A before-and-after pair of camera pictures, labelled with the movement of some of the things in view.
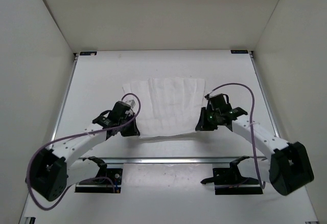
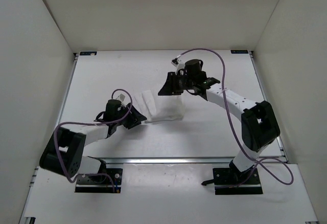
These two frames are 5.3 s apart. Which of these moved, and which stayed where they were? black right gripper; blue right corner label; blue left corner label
Moved: black right gripper
Stayed: blue right corner label; blue left corner label
